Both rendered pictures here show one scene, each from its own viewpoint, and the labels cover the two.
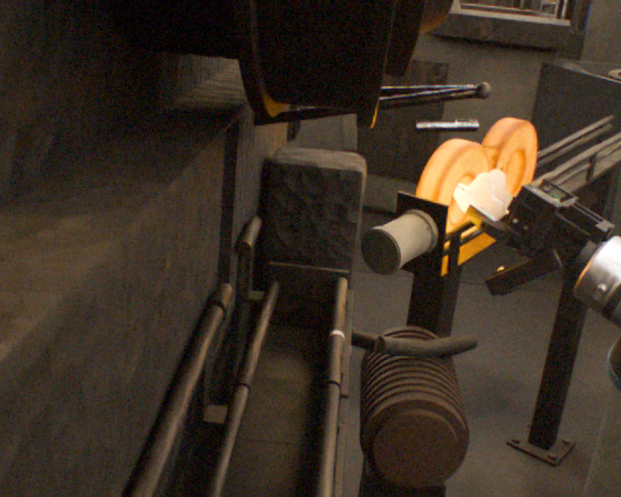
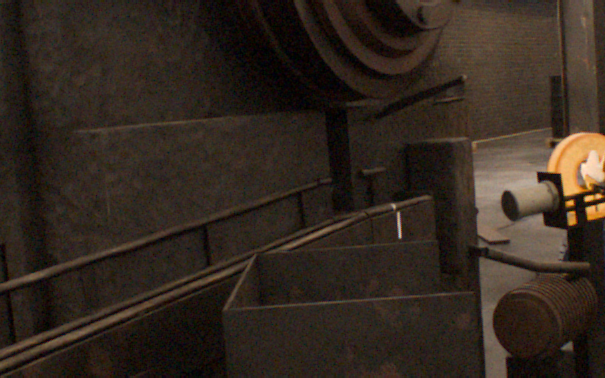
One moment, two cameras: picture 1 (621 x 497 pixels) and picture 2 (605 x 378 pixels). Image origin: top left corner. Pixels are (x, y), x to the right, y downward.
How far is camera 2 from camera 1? 0.93 m
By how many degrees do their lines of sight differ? 38
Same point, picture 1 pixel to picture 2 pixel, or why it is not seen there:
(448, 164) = (565, 147)
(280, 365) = not seen: hidden behind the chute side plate
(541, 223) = not seen: outside the picture
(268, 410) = not seen: hidden behind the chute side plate
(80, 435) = (206, 164)
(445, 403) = (540, 295)
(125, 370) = (233, 162)
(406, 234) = (526, 192)
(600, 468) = not seen: outside the picture
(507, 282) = not seen: outside the picture
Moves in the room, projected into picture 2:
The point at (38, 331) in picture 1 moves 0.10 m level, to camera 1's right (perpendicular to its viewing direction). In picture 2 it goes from (185, 124) to (244, 119)
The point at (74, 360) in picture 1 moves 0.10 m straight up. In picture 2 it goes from (201, 140) to (194, 64)
